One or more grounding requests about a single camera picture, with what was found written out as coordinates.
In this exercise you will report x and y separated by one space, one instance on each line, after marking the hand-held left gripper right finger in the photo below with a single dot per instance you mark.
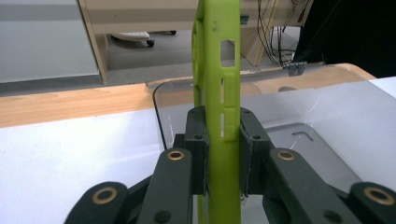
253 146

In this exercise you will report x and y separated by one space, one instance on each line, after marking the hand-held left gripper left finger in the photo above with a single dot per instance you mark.
196 149

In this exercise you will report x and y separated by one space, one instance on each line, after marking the green phone case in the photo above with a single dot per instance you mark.
222 93

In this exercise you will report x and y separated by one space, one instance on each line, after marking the transparent grey storage box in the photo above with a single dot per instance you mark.
327 124

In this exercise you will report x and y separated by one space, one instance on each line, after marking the white table mat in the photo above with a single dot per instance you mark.
77 161

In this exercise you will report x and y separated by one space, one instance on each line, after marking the office chair base with casters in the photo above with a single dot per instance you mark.
132 35

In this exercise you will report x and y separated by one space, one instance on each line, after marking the wooden table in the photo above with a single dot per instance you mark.
68 105

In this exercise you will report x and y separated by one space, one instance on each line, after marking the black curtain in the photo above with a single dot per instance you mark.
348 34

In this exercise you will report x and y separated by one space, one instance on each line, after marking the white cabinet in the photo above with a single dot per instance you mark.
43 40

